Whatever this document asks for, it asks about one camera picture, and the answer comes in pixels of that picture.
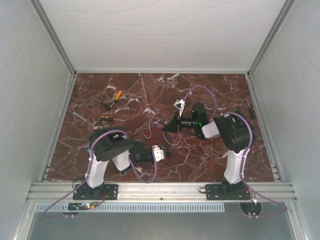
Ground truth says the black yellow phillips screwdriver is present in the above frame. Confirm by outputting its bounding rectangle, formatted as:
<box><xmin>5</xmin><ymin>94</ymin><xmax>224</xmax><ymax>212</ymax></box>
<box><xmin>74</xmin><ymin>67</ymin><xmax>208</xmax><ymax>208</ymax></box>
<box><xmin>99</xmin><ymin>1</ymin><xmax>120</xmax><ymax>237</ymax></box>
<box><xmin>99</xmin><ymin>116</ymin><xmax>127</xmax><ymax>122</ymax></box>

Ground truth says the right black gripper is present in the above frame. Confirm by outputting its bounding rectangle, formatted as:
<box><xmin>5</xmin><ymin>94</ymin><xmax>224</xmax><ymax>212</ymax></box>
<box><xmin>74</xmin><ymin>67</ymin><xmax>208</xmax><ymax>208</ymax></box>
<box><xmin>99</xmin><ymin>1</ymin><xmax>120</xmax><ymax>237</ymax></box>
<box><xmin>161</xmin><ymin>110</ymin><xmax>197</xmax><ymax>135</ymax></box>

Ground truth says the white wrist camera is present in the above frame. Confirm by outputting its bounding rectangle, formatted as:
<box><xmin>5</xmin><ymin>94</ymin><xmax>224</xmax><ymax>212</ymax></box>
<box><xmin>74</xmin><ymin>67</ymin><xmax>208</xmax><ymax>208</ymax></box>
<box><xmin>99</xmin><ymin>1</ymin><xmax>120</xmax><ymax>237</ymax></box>
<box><xmin>173</xmin><ymin>99</ymin><xmax>185</xmax><ymax>117</ymax></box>
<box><xmin>151</xmin><ymin>145</ymin><xmax>166</xmax><ymax>163</ymax></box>

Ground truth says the black handle screwdriver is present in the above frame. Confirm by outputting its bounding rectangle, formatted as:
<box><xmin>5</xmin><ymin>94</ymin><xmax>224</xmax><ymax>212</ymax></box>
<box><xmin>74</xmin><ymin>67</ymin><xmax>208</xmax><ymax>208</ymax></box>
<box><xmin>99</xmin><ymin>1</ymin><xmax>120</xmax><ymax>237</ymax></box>
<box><xmin>93</xmin><ymin>97</ymin><xmax>112</xmax><ymax>111</ymax></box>

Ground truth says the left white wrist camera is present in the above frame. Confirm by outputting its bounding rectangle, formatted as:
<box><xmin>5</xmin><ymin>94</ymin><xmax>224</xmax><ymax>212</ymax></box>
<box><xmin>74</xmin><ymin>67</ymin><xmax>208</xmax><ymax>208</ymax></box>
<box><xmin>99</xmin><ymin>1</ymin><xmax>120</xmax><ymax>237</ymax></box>
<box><xmin>151</xmin><ymin>145</ymin><xmax>166</xmax><ymax>163</ymax></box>

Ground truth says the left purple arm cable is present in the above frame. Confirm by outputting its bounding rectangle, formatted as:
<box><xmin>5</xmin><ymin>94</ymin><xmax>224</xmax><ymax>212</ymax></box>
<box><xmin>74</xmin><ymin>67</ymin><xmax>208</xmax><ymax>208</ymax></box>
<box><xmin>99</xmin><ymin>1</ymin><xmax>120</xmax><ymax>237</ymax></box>
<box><xmin>42</xmin><ymin>128</ymin><xmax>158</xmax><ymax>218</ymax></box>

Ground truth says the red wire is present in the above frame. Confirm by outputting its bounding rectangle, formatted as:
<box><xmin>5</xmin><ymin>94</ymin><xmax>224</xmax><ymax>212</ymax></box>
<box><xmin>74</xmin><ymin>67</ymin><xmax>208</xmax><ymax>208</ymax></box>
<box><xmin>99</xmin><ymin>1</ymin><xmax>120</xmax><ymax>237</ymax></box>
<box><xmin>143</xmin><ymin>122</ymin><xmax>168</xmax><ymax>142</ymax></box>

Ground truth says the black mounting plate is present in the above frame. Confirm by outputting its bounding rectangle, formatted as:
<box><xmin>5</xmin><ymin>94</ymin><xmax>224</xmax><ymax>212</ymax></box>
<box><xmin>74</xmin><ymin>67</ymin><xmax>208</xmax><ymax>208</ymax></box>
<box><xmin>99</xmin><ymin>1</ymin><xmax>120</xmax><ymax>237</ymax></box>
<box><xmin>72</xmin><ymin>184</ymin><xmax>119</xmax><ymax>201</ymax></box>
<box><xmin>205</xmin><ymin>182</ymin><xmax>251</xmax><ymax>201</ymax></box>

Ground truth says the yellow handle flat screwdriver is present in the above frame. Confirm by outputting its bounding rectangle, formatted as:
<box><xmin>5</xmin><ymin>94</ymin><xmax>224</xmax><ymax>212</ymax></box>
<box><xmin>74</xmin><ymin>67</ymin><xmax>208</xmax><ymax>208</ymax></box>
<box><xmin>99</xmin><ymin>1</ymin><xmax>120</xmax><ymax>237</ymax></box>
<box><xmin>110</xmin><ymin>90</ymin><xmax>123</xmax><ymax>108</ymax></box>

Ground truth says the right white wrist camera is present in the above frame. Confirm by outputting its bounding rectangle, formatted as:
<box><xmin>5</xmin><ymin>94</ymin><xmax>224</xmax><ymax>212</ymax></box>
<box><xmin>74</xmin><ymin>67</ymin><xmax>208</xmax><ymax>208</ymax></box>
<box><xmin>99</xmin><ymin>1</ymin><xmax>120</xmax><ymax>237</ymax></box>
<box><xmin>173</xmin><ymin>99</ymin><xmax>185</xmax><ymax>117</ymax></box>

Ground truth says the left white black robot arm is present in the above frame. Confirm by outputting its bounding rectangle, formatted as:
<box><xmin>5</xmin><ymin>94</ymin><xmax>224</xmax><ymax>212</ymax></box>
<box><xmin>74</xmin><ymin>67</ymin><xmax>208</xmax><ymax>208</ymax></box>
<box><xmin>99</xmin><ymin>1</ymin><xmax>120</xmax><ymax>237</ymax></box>
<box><xmin>85</xmin><ymin>126</ymin><xmax>166</xmax><ymax>199</ymax></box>

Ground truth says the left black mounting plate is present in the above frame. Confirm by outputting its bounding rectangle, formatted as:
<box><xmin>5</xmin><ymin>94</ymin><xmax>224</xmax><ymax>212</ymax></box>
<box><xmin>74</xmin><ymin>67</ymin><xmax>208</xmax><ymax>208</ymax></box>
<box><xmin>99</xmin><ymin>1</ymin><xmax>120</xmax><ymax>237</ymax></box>
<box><xmin>72</xmin><ymin>184</ymin><xmax>119</xmax><ymax>201</ymax></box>

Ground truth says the silver ratchet wrench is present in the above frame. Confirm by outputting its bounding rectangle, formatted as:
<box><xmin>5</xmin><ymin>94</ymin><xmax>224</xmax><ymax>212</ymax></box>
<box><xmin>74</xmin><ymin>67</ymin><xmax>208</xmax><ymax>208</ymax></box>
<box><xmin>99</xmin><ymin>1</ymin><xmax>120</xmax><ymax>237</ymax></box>
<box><xmin>70</xmin><ymin>110</ymin><xmax>90</xmax><ymax>124</ymax></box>

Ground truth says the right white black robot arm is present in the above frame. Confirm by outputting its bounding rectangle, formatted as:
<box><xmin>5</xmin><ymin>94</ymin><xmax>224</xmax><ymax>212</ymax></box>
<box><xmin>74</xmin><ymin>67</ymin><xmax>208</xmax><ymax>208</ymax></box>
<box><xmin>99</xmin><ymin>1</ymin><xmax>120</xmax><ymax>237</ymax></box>
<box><xmin>162</xmin><ymin>103</ymin><xmax>255</xmax><ymax>199</ymax></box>

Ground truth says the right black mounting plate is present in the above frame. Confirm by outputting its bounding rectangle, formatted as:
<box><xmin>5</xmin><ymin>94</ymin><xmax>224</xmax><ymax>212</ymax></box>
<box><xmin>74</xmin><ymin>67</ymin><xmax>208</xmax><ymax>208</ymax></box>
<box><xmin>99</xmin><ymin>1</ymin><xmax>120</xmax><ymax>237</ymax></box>
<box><xmin>205</xmin><ymin>182</ymin><xmax>251</xmax><ymax>201</ymax></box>

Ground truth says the grey slotted cable duct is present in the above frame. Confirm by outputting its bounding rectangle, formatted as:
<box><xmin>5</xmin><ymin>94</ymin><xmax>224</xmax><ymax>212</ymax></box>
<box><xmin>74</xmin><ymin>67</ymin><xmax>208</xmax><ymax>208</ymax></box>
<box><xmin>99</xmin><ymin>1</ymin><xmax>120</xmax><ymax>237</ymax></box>
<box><xmin>35</xmin><ymin>202</ymin><xmax>225</xmax><ymax>213</ymax></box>

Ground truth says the black screwdriver at right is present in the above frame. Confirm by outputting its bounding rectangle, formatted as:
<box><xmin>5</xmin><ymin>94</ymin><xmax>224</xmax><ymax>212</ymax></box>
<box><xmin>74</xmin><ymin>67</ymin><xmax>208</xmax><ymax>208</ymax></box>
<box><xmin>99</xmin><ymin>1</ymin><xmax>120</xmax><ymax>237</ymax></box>
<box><xmin>246</xmin><ymin>99</ymin><xmax>256</xmax><ymax>120</ymax></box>

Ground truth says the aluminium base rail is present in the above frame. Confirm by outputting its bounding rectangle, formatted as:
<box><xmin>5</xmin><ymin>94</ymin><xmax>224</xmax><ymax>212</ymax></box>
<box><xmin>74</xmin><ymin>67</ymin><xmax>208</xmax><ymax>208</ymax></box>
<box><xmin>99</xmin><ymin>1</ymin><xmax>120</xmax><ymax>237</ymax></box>
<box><xmin>26</xmin><ymin>181</ymin><xmax>297</xmax><ymax>203</ymax></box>

